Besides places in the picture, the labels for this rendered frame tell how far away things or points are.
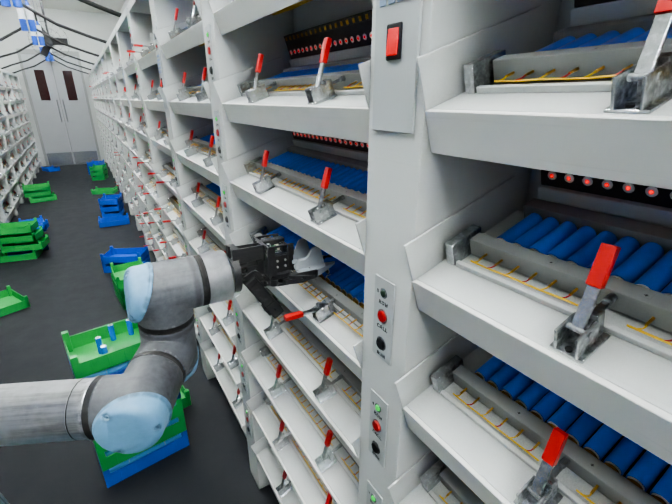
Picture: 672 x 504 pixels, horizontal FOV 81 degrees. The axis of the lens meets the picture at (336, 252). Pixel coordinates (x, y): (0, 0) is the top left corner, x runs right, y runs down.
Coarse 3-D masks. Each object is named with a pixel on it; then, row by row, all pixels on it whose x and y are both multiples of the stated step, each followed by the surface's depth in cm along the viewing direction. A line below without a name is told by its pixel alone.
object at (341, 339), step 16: (256, 224) 110; (272, 224) 112; (240, 240) 109; (272, 288) 91; (288, 288) 86; (288, 304) 85; (304, 304) 79; (304, 320) 79; (336, 320) 72; (320, 336) 74; (336, 336) 69; (352, 336) 68; (336, 352) 70; (352, 352) 65; (352, 368) 66
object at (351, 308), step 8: (312, 280) 81; (320, 280) 80; (304, 288) 82; (320, 288) 79; (328, 288) 77; (328, 296) 77; (336, 296) 74; (344, 296) 74; (336, 304) 75; (344, 304) 72; (352, 304) 71; (352, 312) 70; (360, 312) 69; (360, 320) 68; (352, 328) 68
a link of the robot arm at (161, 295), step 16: (192, 256) 68; (128, 272) 62; (144, 272) 62; (160, 272) 63; (176, 272) 64; (192, 272) 65; (128, 288) 60; (144, 288) 61; (160, 288) 62; (176, 288) 63; (192, 288) 64; (208, 288) 66; (128, 304) 62; (144, 304) 61; (160, 304) 62; (176, 304) 64; (192, 304) 66; (208, 304) 69; (144, 320) 64; (160, 320) 64; (176, 320) 65
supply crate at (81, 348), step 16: (64, 336) 137; (80, 336) 141; (96, 336) 145; (128, 336) 148; (80, 352) 139; (96, 352) 139; (112, 352) 131; (128, 352) 134; (80, 368) 126; (96, 368) 129
